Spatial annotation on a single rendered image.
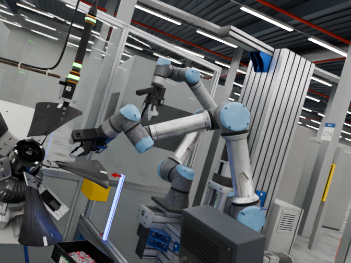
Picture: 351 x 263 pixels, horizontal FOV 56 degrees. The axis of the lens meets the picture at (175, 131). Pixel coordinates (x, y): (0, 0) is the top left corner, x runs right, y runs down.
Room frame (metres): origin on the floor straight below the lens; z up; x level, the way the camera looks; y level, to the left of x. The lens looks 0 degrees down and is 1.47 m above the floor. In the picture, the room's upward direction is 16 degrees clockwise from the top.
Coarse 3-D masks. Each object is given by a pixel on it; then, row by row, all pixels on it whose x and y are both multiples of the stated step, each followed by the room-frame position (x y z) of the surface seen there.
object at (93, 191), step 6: (84, 180) 1.84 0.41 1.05; (84, 186) 1.82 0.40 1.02; (90, 186) 1.75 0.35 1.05; (96, 186) 1.73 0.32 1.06; (84, 192) 1.80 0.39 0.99; (90, 192) 1.73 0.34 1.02; (96, 192) 1.73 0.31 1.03; (102, 192) 1.75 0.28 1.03; (108, 192) 1.77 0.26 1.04; (90, 198) 1.72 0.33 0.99; (96, 198) 1.74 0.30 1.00; (102, 198) 1.76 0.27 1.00
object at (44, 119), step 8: (40, 104) 1.55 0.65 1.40; (48, 104) 1.55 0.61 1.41; (56, 104) 1.55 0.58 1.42; (40, 112) 1.51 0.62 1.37; (48, 112) 1.51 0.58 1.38; (56, 112) 1.51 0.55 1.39; (72, 112) 1.53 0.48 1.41; (80, 112) 1.54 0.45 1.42; (32, 120) 1.48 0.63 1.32; (40, 120) 1.47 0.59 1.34; (48, 120) 1.46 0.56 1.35; (56, 120) 1.46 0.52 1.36; (64, 120) 1.47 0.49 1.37; (32, 128) 1.44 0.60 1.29; (40, 128) 1.42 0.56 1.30; (48, 128) 1.42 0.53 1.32; (56, 128) 1.42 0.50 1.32
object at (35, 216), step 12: (36, 192) 1.28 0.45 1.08; (36, 204) 1.23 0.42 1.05; (24, 216) 1.15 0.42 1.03; (36, 216) 1.20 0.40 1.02; (48, 216) 1.29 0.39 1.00; (24, 228) 1.13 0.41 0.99; (36, 228) 1.17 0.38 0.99; (48, 228) 1.24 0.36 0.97; (24, 240) 1.11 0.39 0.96; (36, 240) 1.15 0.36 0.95; (48, 240) 1.21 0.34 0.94; (60, 240) 1.27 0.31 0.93
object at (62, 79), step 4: (64, 76) 1.37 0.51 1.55; (60, 80) 1.37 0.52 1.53; (64, 80) 1.36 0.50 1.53; (60, 84) 1.36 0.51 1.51; (64, 84) 1.36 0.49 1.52; (64, 88) 1.36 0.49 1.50; (60, 92) 1.37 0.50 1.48; (64, 92) 1.37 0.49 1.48; (60, 96) 1.36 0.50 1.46; (64, 100) 1.33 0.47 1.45; (68, 100) 1.34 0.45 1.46; (72, 100) 1.35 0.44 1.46
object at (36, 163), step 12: (24, 144) 1.28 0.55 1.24; (36, 144) 1.31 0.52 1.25; (12, 156) 1.24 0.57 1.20; (24, 156) 1.25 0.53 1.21; (36, 156) 1.28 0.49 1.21; (12, 168) 1.27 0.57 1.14; (24, 168) 1.25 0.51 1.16; (36, 168) 1.29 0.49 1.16; (12, 180) 1.30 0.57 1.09; (24, 180) 1.31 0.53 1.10
